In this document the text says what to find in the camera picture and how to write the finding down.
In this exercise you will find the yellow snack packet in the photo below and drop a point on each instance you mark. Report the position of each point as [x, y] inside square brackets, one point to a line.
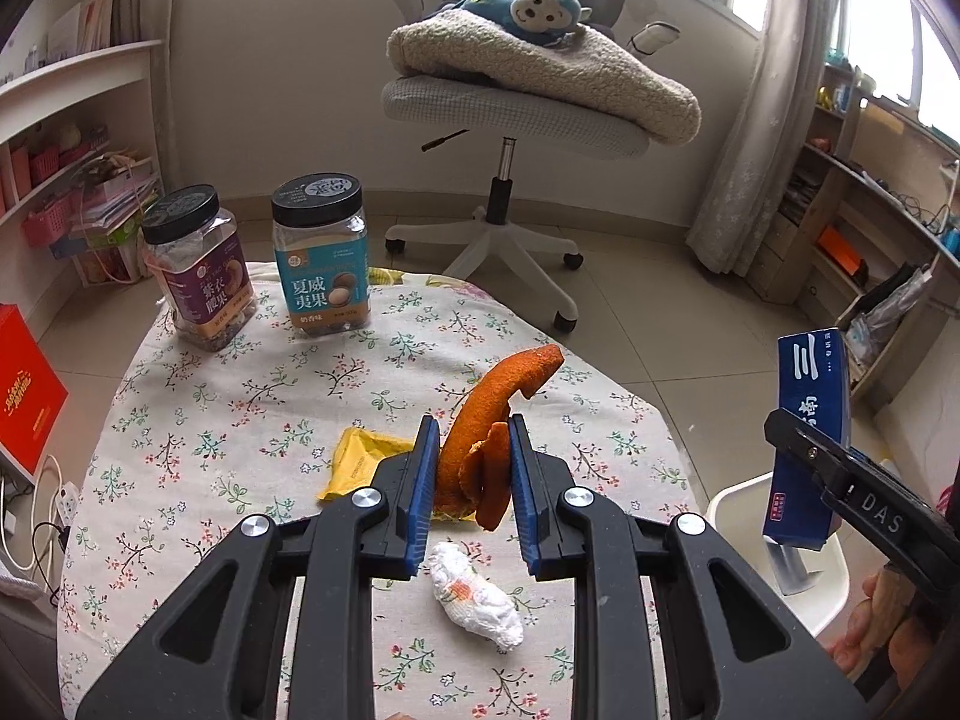
[356, 465]

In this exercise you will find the curled orange peel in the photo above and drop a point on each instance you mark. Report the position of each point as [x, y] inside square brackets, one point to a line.
[480, 420]

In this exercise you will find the blue monkey plush toy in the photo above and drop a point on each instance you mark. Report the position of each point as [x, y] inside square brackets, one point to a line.
[536, 7]

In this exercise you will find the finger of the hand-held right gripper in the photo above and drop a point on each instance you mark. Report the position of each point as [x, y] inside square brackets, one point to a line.
[806, 450]

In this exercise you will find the red gift box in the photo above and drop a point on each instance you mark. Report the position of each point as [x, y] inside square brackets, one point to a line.
[26, 390]

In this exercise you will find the beige fleece blanket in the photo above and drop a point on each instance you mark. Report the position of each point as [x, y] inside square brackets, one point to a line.
[585, 75]

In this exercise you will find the grey office chair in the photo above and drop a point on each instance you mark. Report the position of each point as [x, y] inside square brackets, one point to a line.
[517, 116]

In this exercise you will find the floral tablecloth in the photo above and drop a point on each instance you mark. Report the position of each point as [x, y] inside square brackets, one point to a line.
[225, 427]

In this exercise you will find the rolled white tissue orange print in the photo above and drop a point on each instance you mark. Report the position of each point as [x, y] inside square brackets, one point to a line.
[480, 604]

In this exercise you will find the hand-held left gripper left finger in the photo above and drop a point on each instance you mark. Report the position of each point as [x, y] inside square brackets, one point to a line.
[421, 499]

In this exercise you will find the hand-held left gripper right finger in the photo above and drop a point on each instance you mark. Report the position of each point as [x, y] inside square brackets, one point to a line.
[529, 506]

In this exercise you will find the pink storage basket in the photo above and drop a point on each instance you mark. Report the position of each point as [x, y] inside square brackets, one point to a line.
[49, 225]
[26, 165]

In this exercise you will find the orange box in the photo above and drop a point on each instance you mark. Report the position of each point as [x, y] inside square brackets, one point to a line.
[838, 251]

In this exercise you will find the person's right hand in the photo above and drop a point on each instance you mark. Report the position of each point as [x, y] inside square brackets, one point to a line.
[885, 607]

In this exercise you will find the teal label nut jar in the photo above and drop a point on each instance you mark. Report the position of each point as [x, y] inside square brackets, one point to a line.
[322, 277]

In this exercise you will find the white shelf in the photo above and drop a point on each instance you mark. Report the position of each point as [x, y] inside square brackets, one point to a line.
[75, 64]

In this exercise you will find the purple label nut jar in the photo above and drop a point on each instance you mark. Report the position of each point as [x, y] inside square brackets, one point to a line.
[199, 285]

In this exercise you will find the dark blue white box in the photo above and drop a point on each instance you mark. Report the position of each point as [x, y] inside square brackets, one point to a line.
[814, 382]

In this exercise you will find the white power strip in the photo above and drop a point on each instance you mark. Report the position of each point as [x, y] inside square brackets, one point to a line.
[66, 506]

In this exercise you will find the wooden shelf desk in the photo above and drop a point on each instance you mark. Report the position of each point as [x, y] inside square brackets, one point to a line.
[847, 187]

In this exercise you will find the stack of papers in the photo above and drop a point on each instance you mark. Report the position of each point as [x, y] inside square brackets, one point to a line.
[82, 22]

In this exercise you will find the clear plastic bag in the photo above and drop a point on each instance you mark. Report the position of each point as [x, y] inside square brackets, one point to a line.
[892, 315]

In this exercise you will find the white trash bin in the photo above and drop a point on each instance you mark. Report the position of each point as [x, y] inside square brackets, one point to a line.
[739, 517]

